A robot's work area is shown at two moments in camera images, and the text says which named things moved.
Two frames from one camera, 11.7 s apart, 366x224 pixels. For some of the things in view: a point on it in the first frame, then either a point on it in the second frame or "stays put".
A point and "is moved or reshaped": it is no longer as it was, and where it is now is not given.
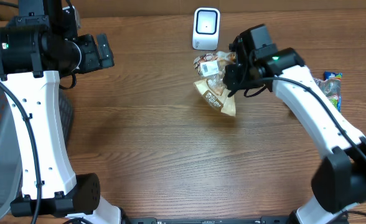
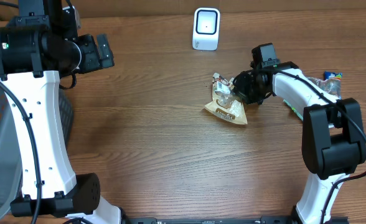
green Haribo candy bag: [332, 88] stays put
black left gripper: [95, 62] stays put
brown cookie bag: [210, 66] is moved or reshaped
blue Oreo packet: [332, 74] stays put
